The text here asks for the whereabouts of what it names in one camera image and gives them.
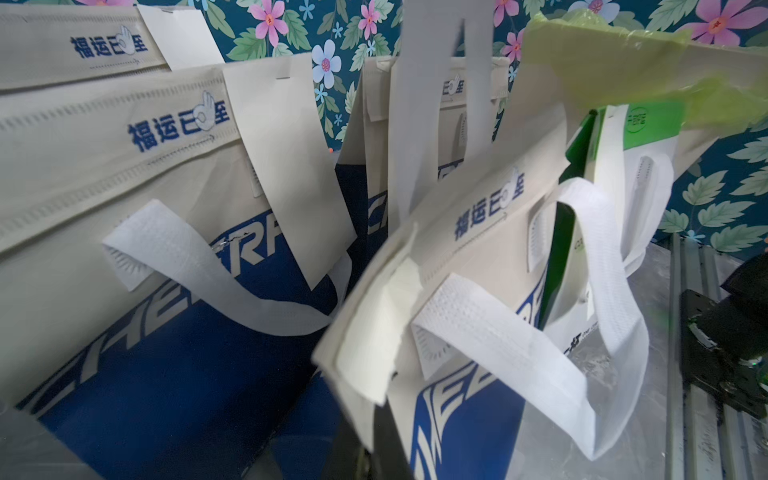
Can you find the blue white tote bag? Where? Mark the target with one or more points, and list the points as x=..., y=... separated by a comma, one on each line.
x=437, y=351
x=46, y=43

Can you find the white bag green top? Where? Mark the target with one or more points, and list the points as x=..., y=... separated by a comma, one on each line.
x=612, y=200

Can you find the white trash bin green liner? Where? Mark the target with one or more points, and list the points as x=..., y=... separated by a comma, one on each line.
x=583, y=63

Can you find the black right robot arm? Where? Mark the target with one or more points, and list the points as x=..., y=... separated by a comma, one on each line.
x=724, y=343

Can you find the middle right blue white bag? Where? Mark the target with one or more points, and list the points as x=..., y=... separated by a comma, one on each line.
x=365, y=145

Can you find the middle left blue white bag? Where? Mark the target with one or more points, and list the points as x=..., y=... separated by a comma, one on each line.
x=173, y=245

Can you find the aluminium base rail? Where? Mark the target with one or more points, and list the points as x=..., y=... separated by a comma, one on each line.
x=706, y=439

